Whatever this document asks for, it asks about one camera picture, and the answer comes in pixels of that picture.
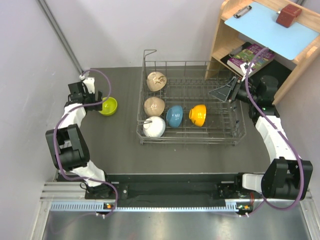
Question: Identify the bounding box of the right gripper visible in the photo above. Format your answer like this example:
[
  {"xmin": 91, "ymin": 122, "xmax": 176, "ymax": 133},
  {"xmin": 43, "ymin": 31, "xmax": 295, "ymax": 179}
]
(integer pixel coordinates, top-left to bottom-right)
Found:
[{"xmin": 209, "ymin": 77, "xmax": 260, "ymax": 105}]

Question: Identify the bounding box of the yellow-green bowl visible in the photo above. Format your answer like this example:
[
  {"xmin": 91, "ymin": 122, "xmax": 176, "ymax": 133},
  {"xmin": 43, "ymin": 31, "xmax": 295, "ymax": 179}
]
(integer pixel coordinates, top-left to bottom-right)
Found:
[{"xmin": 99, "ymin": 97, "xmax": 118, "ymax": 116}]

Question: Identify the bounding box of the orange bowl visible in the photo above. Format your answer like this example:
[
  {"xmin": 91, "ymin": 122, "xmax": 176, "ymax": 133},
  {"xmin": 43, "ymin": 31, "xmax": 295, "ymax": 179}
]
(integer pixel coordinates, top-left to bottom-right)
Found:
[{"xmin": 188, "ymin": 104, "xmax": 207, "ymax": 127}]

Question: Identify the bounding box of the tan speckled bowl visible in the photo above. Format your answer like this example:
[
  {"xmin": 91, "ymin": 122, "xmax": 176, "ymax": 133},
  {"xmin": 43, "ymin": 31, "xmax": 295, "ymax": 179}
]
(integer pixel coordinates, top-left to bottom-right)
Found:
[{"xmin": 143, "ymin": 96, "xmax": 165, "ymax": 117}]

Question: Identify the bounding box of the cream bowl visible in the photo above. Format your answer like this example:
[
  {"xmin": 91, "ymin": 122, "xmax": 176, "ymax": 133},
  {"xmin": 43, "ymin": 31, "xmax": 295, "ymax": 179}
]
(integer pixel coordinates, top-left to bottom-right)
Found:
[{"xmin": 146, "ymin": 71, "xmax": 167, "ymax": 92}]

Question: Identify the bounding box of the blue bowl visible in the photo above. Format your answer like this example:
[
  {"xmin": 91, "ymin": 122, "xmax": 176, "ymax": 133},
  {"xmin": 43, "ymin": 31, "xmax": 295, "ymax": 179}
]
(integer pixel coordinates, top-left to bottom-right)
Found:
[{"xmin": 166, "ymin": 105, "xmax": 183, "ymax": 128}]

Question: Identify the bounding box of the white bowl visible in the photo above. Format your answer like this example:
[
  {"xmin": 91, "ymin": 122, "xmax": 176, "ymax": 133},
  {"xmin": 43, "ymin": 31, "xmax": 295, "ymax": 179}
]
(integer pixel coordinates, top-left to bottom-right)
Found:
[{"xmin": 143, "ymin": 116, "xmax": 166, "ymax": 138}]

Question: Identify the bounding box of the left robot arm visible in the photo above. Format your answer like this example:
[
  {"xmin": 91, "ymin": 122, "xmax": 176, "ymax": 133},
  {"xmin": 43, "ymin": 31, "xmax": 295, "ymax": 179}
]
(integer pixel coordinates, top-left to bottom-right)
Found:
[{"xmin": 45, "ymin": 77, "xmax": 114, "ymax": 199}]

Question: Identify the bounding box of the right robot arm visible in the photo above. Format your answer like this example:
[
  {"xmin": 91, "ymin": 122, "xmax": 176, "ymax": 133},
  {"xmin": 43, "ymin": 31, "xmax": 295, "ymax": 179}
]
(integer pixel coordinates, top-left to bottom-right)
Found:
[{"xmin": 208, "ymin": 75, "xmax": 313, "ymax": 200}]

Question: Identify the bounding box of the purple green book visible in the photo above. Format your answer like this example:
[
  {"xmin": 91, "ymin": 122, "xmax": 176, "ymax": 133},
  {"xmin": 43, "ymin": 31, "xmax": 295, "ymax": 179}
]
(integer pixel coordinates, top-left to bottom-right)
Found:
[{"xmin": 226, "ymin": 42, "xmax": 275, "ymax": 77}]

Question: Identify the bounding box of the light blue clipboard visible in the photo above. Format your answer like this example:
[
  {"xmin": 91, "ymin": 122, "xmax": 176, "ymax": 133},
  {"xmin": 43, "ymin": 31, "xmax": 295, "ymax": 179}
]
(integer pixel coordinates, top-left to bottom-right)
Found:
[{"xmin": 225, "ymin": 2, "xmax": 320, "ymax": 61}]

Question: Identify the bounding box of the red-brown box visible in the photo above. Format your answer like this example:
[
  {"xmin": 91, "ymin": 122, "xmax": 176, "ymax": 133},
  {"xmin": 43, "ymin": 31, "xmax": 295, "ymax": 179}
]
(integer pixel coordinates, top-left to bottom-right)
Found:
[{"xmin": 276, "ymin": 4, "xmax": 302, "ymax": 28}]

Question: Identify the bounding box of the aluminium corner profile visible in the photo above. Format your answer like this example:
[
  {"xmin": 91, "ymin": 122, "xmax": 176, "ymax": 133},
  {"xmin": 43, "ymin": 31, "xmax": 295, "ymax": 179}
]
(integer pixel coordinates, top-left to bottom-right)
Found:
[{"xmin": 36, "ymin": 0, "xmax": 83, "ymax": 74}]

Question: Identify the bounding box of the wooden shelf unit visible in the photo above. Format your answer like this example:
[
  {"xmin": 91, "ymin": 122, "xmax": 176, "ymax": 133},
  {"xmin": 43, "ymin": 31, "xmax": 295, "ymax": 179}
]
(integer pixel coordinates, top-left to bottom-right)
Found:
[{"xmin": 205, "ymin": 0, "xmax": 320, "ymax": 104}]

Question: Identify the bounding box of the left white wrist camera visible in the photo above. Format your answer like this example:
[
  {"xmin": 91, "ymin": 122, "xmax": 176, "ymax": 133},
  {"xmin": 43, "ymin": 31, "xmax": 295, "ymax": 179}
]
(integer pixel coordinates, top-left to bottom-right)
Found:
[{"xmin": 79, "ymin": 75, "xmax": 96, "ymax": 97}]

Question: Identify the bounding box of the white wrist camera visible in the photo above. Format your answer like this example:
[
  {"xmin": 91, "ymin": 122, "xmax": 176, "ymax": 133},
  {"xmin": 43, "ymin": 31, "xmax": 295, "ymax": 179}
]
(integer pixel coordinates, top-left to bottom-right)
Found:
[
  {"xmin": 79, "ymin": 75, "xmax": 96, "ymax": 97},
  {"xmin": 240, "ymin": 61, "xmax": 258, "ymax": 82}
]

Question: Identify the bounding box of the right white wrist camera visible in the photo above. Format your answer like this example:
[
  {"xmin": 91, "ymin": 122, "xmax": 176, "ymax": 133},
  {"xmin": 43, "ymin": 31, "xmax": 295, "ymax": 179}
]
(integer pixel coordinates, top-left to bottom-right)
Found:
[{"xmin": 240, "ymin": 61, "xmax": 258, "ymax": 82}]

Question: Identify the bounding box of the grey wire dish rack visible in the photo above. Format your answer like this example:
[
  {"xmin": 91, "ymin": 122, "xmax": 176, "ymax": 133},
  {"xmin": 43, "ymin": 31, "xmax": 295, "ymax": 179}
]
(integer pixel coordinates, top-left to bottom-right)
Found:
[{"xmin": 136, "ymin": 49, "xmax": 246, "ymax": 146}]

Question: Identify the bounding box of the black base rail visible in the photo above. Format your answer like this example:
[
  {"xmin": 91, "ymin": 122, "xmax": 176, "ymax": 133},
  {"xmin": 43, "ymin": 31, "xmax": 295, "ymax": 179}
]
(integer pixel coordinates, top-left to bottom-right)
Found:
[{"xmin": 54, "ymin": 172, "xmax": 266, "ymax": 208}]

